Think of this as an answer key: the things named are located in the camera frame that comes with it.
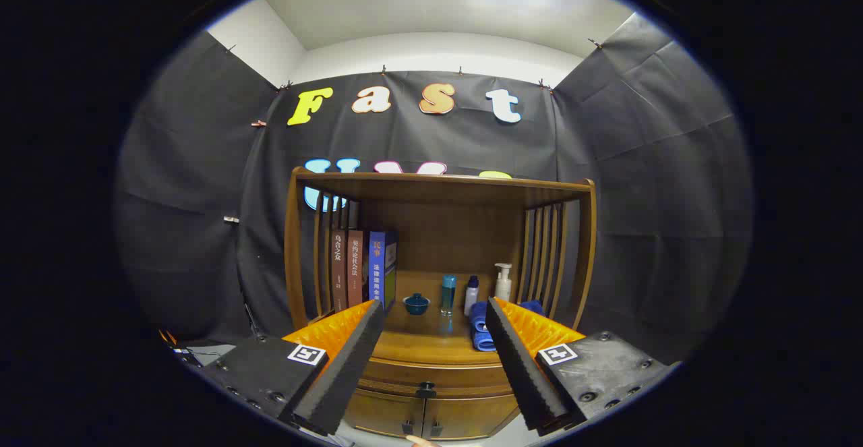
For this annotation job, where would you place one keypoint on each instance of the wooden drawer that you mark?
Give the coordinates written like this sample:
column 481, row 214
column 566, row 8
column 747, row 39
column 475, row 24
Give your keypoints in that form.
column 438, row 369

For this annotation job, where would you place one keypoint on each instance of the brown book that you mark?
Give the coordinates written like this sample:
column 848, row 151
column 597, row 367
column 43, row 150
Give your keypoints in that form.
column 355, row 268
column 339, row 272

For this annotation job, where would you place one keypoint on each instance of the dark blue lidded teacup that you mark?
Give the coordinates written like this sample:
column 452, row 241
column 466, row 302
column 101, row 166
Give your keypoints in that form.
column 416, row 305

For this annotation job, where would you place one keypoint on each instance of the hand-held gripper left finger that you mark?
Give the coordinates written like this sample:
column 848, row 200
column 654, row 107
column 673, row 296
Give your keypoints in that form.
column 350, row 366

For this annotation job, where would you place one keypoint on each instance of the wooden cabinet door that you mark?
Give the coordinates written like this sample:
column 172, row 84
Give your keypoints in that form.
column 472, row 416
column 384, row 412

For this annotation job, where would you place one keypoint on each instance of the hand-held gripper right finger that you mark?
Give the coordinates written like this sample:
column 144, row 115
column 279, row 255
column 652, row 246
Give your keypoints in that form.
column 519, row 366

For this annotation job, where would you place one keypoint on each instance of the thick blue book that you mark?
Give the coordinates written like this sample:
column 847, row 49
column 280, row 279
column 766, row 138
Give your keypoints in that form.
column 377, row 268

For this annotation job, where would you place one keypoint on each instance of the white bottle with blue cap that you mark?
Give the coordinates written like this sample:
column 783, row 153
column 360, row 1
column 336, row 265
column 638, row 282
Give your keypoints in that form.
column 471, row 299

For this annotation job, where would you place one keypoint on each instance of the white pump bottle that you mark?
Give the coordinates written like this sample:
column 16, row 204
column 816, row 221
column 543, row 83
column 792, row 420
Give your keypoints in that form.
column 503, row 288

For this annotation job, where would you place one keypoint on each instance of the blue folded towel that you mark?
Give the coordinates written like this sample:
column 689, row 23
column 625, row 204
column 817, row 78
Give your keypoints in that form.
column 480, row 329

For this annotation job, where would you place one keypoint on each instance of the dark floor equipment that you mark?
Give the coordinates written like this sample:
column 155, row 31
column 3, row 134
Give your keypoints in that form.
column 182, row 351

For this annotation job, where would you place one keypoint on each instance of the wooden cabinet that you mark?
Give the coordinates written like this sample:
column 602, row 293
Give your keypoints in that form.
column 445, row 231

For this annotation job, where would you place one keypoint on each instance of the wooden countertop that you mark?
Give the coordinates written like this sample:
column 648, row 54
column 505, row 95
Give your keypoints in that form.
column 431, row 339

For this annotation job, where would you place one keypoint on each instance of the blue glass bottle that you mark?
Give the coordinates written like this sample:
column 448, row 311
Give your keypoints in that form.
column 448, row 295

